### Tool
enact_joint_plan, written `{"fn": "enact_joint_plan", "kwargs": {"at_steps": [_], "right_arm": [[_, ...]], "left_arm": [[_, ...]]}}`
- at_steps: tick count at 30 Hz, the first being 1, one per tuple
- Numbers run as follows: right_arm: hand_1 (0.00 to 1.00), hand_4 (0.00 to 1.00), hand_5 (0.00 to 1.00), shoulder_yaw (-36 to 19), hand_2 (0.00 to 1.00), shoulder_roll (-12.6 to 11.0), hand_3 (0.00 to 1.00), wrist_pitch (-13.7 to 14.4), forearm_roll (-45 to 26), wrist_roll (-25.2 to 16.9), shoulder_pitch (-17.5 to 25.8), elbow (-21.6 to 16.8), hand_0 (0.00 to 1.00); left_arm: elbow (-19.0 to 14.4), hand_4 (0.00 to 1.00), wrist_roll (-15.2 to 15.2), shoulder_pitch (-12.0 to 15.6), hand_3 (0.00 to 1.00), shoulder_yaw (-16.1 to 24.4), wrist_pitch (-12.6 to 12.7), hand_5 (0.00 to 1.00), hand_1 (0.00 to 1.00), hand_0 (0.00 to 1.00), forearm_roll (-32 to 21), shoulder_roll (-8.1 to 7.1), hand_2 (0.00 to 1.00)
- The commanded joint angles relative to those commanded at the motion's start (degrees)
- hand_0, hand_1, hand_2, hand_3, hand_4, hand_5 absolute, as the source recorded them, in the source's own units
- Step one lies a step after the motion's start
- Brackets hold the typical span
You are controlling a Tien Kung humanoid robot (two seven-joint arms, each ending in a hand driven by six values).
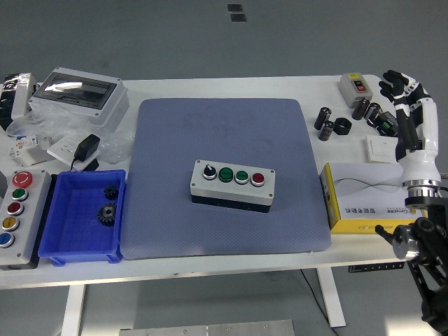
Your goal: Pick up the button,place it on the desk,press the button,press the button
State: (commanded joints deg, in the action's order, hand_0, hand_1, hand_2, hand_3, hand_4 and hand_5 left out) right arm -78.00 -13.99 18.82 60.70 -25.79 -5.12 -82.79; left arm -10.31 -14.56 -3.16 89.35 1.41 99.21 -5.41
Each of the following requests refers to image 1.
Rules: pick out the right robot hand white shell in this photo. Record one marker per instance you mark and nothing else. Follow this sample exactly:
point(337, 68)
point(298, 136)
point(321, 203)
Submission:
point(428, 133)

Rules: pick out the grey four-button control box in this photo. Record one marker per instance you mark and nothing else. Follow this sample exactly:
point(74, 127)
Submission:
point(227, 192)

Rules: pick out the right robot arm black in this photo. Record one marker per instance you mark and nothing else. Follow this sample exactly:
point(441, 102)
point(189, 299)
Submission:
point(425, 231)

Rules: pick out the grey five-button control box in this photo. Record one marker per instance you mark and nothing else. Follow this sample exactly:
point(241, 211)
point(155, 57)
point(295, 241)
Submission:
point(33, 224)

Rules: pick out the black module with green terminal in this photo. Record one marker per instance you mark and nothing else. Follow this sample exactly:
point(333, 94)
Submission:
point(386, 124)

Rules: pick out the black cylindrical capacitor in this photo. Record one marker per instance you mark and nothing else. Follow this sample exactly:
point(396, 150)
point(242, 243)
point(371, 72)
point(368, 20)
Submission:
point(322, 119)
point(372, 112)
point(360, 109)
point(326, 131)

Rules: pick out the black hex nut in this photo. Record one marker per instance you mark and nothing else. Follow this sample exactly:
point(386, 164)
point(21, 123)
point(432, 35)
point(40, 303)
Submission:
point(342, 126)

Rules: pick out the yellow and white cardboard box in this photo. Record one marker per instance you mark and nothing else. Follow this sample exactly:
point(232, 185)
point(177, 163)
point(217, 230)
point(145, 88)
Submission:
point(350, 189)

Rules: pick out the black table control panel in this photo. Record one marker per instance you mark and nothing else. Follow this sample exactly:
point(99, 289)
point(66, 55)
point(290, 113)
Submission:
point(374, 267)

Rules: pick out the white table leg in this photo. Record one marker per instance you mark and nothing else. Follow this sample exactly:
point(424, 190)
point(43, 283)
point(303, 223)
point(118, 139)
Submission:
point(71, 311)
point(332, 297)

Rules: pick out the dark floor plate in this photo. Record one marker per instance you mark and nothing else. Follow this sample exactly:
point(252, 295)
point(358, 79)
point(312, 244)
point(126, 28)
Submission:
point(238, 17)
point(234, 7)

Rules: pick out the blue-grey table mat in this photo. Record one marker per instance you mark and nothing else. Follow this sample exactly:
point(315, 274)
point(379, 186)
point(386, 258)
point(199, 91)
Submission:
point(175, 224)

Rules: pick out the grey metal plate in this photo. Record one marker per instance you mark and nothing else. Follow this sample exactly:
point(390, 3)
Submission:
point(210, 329)

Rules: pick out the small black bevel gear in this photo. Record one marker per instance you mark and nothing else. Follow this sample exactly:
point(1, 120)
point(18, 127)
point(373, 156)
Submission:
point(111, 192)

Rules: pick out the large black bevel gear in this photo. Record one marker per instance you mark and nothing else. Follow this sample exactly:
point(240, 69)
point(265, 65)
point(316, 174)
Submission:
point(106, 214)

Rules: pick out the black power adapter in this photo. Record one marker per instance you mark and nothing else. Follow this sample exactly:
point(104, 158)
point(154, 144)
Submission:
point(87, 147)

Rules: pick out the clear plastic bag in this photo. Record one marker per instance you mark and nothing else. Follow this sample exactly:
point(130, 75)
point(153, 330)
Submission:
point(59, 122)

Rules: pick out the blue plastic bin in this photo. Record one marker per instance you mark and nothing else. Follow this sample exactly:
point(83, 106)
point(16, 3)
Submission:
point(70, 227)

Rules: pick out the white circuit breaker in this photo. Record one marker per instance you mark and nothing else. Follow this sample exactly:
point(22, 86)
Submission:
point(26, 148)

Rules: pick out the white rectangular box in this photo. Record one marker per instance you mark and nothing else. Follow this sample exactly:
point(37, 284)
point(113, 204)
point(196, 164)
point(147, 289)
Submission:
point(22, 101)

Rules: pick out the black foil package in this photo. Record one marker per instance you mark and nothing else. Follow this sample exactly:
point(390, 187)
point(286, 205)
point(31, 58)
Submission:
point(5, 105)

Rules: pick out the white wall switch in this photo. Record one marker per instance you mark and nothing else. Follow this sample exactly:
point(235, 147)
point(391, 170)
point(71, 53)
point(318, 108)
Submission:
point(381, 148)

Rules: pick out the grey red-green switch box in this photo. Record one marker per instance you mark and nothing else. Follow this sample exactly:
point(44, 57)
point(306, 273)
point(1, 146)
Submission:
point(350, 91)

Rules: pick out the grey enclosure with clear lid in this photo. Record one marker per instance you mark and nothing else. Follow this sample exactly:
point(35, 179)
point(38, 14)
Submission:
point(105, 112)

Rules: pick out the white wall socket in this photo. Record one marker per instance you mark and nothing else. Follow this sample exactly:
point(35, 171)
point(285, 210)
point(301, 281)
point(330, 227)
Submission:
point(61, 148)

